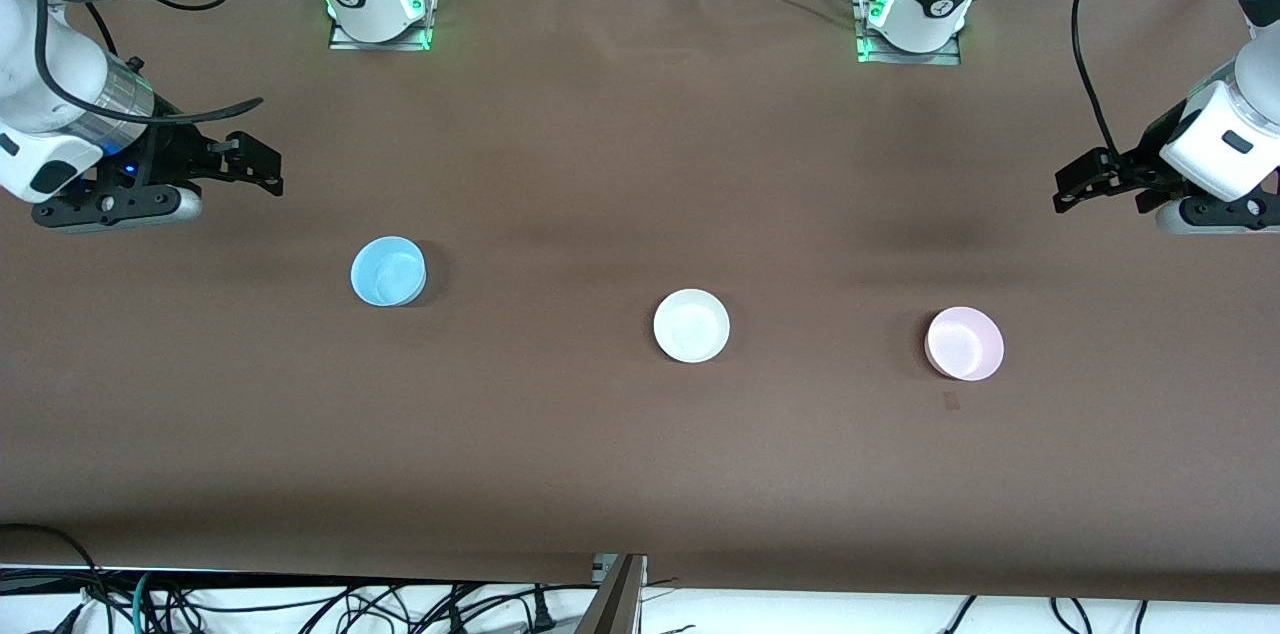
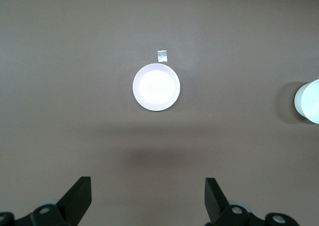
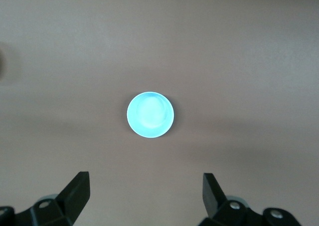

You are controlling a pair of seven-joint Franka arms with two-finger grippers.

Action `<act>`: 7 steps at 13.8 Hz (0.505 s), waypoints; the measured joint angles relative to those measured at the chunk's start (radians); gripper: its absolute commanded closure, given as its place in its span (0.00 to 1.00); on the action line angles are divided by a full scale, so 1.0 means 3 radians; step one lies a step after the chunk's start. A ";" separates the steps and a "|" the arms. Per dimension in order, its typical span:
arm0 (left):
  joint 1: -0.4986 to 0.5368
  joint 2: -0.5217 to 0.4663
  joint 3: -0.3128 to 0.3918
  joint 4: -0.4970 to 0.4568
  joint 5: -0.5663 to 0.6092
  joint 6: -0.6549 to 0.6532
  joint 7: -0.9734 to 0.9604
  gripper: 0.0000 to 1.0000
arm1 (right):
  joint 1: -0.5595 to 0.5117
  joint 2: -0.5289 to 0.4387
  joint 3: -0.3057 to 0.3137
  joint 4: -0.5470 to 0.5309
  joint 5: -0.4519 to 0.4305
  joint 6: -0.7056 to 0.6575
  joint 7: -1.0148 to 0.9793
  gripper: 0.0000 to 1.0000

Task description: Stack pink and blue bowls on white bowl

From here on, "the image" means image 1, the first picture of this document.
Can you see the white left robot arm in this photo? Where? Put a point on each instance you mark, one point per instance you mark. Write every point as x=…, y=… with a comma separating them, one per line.
x=1215, y=149

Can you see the white plastic bowl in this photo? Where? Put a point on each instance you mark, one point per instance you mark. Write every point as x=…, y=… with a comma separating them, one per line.
x=691, y=325

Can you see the aluminium profile beam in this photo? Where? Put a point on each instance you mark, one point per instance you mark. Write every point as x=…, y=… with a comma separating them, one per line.
x=615, y=604

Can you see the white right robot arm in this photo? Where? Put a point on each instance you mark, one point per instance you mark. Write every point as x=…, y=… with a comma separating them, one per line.
x=15, y=64

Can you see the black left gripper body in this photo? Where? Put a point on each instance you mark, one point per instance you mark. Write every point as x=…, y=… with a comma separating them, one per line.
x=1143, y=157

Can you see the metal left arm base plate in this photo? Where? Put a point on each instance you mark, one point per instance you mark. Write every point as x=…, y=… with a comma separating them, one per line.
x=910, y=59

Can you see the light blue plastic bowl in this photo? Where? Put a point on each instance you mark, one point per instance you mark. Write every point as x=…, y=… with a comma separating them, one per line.
x=388, y=271

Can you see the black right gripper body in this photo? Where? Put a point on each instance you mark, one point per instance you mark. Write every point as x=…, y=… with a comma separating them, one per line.
x=176, y=157

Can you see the pink plastic bowl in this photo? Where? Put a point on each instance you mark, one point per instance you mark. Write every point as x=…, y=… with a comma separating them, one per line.
x=964, y=343

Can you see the brown table cover sheet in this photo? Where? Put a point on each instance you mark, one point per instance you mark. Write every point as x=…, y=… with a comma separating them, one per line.
x=640, y=164

